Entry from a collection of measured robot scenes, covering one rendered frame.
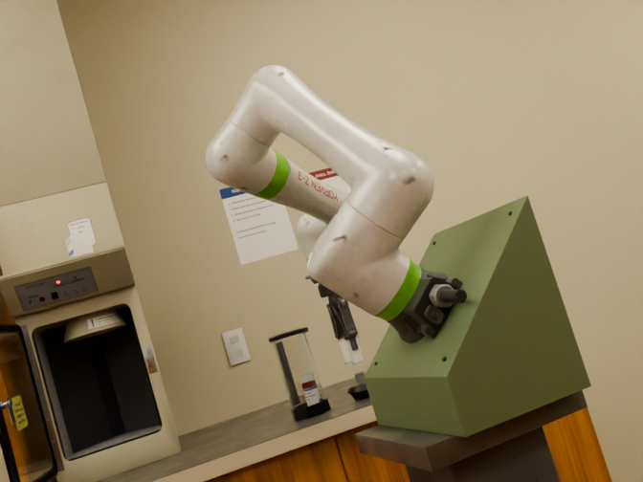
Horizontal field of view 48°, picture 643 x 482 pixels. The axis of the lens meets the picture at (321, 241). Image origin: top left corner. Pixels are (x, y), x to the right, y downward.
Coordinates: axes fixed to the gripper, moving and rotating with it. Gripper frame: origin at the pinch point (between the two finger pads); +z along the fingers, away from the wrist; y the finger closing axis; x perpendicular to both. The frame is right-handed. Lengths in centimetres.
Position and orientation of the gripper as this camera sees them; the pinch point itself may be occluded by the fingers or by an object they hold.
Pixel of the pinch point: (351, 353)
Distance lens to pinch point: 195.8
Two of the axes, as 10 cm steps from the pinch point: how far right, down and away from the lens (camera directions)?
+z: 2.8, 9.5, -0.9
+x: 9.3, -2.5, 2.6
